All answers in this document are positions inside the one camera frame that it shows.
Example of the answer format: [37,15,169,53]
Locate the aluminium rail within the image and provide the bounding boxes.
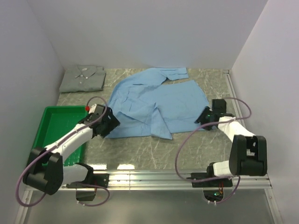
[223,70,242,117]
[25,170,273,191]

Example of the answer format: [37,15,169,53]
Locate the aluminium right side rail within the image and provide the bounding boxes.
[223,70,242,117]

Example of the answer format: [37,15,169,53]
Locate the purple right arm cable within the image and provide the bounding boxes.
[175,97,253,204]

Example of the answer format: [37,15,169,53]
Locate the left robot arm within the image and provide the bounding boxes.
[22,105,120,195]

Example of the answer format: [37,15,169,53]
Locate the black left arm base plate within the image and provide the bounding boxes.
[66,174,109,202]

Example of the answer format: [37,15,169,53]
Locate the green plastic tray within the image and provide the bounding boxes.
[28,105,88,167]

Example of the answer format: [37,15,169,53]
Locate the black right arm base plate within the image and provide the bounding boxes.
[186,173,233,204]

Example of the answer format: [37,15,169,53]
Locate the aluminium front rail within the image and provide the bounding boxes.
[25,170,273,191]

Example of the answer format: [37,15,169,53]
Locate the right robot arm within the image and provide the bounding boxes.
[195,99,267,187]

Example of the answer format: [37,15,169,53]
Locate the folded grey shirt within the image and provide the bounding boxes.
[59,65,106,93]

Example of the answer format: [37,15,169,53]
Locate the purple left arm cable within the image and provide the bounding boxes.
[15,97,111,207]

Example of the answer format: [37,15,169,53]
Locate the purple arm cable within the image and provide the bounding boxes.
[15,97,111,207]
[175,97,253,204]

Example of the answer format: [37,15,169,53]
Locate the light blue long sleeve shirt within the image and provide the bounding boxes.
[108,68,209,140]

